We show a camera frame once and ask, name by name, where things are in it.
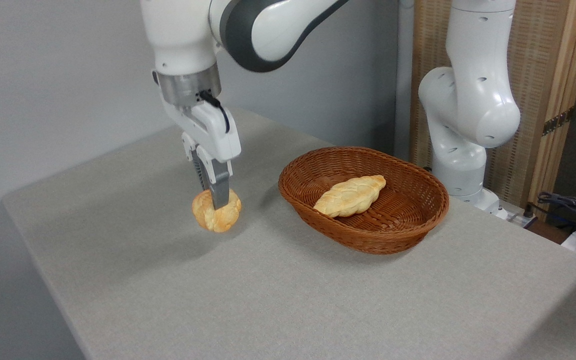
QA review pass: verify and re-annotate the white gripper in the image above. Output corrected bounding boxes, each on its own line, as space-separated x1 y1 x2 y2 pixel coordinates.
152 69 243 210

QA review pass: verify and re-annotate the round golden bread roll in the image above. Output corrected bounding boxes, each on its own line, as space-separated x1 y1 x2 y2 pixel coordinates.
191 188 243 234

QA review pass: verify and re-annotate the long braided bread loaf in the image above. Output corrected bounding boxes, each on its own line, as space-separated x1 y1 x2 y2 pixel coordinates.
313 174 387 219

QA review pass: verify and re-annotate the brown wicker oval basket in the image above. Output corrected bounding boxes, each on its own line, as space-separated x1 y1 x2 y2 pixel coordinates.
278 146 450 256

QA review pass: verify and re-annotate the metal screen hinge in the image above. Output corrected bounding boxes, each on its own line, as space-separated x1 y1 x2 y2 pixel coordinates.
541 107 574 137

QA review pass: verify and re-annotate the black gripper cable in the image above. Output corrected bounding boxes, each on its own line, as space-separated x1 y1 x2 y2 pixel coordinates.
198 89 231 135

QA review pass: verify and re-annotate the dark cable bundle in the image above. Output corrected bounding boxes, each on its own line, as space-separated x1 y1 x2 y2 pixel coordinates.
527 191 576 237

